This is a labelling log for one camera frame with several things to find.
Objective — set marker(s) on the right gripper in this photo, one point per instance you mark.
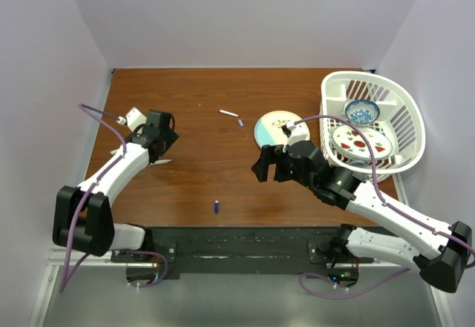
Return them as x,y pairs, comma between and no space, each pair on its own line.
269,154

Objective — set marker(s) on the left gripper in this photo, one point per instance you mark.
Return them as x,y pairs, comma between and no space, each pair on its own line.
169,137

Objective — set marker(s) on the white marker with purple ink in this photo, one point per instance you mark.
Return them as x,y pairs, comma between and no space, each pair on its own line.
160,162

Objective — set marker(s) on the white marker black tip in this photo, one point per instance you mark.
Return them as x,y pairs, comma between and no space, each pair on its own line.
228,113

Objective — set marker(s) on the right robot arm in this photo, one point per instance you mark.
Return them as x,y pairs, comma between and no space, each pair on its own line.
439,251

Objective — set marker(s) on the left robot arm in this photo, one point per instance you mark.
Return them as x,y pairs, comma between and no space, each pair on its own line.
83,219

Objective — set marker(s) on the cream and blue plate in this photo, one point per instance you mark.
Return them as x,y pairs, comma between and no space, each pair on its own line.
268,129

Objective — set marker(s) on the watermelon pattern plate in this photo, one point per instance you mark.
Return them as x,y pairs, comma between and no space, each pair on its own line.
350,144

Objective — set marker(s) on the blue patterned bowl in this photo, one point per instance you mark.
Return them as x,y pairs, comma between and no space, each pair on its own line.
362,112

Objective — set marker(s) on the white plastic basket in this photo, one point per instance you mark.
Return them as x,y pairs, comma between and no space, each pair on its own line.
400,120

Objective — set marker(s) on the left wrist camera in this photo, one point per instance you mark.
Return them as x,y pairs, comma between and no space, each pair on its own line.
134,117

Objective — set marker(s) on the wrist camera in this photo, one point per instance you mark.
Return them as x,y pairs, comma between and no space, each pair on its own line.
134,117
294,133

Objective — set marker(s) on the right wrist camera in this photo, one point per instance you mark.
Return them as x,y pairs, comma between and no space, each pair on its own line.
294,133

